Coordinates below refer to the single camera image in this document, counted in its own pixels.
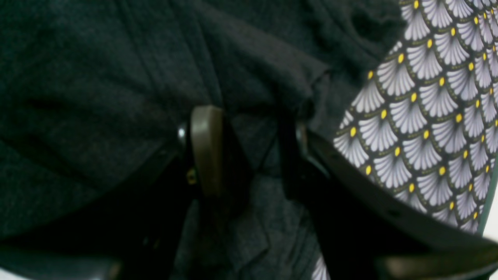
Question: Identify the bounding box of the dark grey T-shirt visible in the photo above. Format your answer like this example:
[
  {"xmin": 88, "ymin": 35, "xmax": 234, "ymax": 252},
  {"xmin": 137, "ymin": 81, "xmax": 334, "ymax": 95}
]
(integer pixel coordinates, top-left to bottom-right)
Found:
[{"xmin": 1, "ymin": 0, "xmax": 405, "ymax": 280}]

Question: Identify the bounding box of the fan-patterned tablecloth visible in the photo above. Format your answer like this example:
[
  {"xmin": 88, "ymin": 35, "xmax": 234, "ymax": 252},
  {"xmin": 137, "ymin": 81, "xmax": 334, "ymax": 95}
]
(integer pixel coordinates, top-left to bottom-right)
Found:
[{"xmin": 311, "ymin": 0, "xmax": 498, "ymax": 280}]

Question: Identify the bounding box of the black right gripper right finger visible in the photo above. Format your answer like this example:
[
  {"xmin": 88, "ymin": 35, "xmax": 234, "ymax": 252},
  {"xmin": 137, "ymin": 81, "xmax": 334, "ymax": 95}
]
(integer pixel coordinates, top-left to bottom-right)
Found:
[{"xmin": 279, "ymin": 113, "xmax": 497, "ymax": 280}]

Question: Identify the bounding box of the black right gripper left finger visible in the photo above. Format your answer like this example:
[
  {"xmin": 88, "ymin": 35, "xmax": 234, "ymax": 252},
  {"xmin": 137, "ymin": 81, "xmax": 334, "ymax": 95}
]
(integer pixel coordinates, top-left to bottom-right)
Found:
[{"xmin": 1, "ymin": 106, "xmax": 226, "ymax": 280}]

